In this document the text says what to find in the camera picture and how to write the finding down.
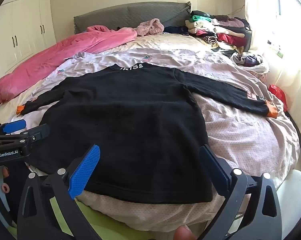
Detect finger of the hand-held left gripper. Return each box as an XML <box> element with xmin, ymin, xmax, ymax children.
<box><xmin>2</xmin><ymin>119</ymin><xmax>26</xmax><ymax>133</ymax></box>
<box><xmin>21</xmin><ymin>124</ymin><xmax>51</xmax><ymax>145</ymax></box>

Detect white rounded object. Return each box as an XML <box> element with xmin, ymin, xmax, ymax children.
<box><xmin>277</xmin><ymin>169</ymin><xmax>301</xmax><ymax>217</ymax></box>

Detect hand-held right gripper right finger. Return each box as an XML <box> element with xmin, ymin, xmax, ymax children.
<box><xmin>199</xmin><ymin>144</ymin><xmax>282</xmax><ymax>240</ymax></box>

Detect pink fleece blanket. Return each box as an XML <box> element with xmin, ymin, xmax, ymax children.
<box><xmin>0</xmin><ymin>25</ymin><xmax>138</xmax><ymax>105</ymax></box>

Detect white bag of clothes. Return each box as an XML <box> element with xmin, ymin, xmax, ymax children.
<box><xmin>230</xmin><ymin>52</ymin><xmax>269</xmax><ymax>74</ymax></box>

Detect red plastic bag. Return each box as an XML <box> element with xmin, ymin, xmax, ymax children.
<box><xmin>268</xmin><ymin>84</ymin><xmax>288</xmax><ymax>113</ymax></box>

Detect pink fluffy garment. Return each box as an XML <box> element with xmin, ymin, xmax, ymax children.
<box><xmin>136</xmin><ymin>18</ymin><xmax>164</xmax><ymax>37</ymax></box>

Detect dark bed frame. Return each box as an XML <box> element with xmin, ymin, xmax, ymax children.
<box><xmin>287</xmin><ymin>115</ymin><xmax>301</xmax><ymax>157</ymax></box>

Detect cream curtain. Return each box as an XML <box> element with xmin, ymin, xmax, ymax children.
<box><xmin>243</xmin><ymin>0</ymin><xmax>301</xmax><ymax>140</ymax></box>

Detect grey quilted headboard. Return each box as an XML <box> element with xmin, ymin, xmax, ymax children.
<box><xmin>74</xmin><ymin>1</ymin><xmax>191</xmax><ymax>34</ymax></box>

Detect lilac printed quilt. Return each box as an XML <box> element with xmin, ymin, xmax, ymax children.
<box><xmin>12</xmin><ymin>47</ymin><xmax>299</xmax><ymax>233</ymax></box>

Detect person's left hand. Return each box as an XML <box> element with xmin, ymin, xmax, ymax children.
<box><xmin>1</xmin><ymin>166</ymin><xmax>12</xmax><ymax>194</ymax></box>

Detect white wardrobe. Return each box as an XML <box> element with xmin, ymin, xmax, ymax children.
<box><xmin>0</xmin><ymin>0</ymin><xmax>57</xmax><ymax>75</ymax></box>

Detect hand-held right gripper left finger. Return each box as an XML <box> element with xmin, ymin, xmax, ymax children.
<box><xmin>17</xmin><ymin>144</ymin><xmax>101</xmax><ymax>240</ymax></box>

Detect person's right hand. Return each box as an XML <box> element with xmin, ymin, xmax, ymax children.
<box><xmin>172</xmin><ymin>225</ymin><xmax>198</xmax><ymax>240</ymax></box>

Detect dark navy clothes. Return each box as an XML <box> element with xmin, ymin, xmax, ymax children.
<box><xmin>164</xmin><ymin>25</ymin><xmax>191</xmax><ymax>34</ymax></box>

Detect black sweater with orange cuffs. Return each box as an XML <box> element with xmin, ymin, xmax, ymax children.
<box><xmin>17</xmin><ymin>64</ymin><xmax>278</xmax><ymax>204</ymax></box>

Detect floral storage box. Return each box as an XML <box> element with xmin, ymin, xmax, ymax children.
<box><xmin>250</xmin><ymin>70</ymin><xmax>269</xmax><ymax>85</ymax></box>

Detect pile of folded clothes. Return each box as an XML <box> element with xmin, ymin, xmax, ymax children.
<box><xmin>185</xmin><ymin>10</ymin><xmax>252</xmax><ymax>53</ymax></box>

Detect cream bed sheet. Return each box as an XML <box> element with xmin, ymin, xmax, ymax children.
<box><xmin>0</xmin><ymin>33</ymin><xmax>213</xmax><ymax>128</ymax></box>

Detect yellow-green cloth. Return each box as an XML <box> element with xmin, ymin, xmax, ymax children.
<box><xmin>49</xmin><ymin>196</ymin><xmax>183</xmax><ymax>240</ymax></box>

